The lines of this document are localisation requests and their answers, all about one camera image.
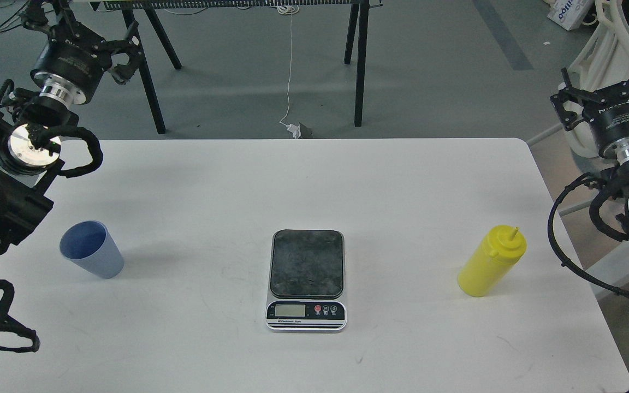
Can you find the yellow squeeze bottle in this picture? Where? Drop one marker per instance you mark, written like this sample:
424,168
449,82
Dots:
498,252

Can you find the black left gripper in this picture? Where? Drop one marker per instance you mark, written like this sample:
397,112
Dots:
74,60

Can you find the blue ribbed plastic cup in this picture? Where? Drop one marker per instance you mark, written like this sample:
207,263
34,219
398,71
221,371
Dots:
90,246

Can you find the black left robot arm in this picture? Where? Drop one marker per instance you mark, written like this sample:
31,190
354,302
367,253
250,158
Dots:
40,139

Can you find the digital kitchen scale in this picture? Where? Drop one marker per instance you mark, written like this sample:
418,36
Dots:
307,281

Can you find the power adapter on floor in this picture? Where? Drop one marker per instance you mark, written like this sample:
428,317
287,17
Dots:
299,131

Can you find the white cardboard box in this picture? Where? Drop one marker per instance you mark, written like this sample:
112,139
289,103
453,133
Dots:
569,15

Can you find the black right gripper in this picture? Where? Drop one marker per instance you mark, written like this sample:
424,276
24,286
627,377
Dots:
606,111

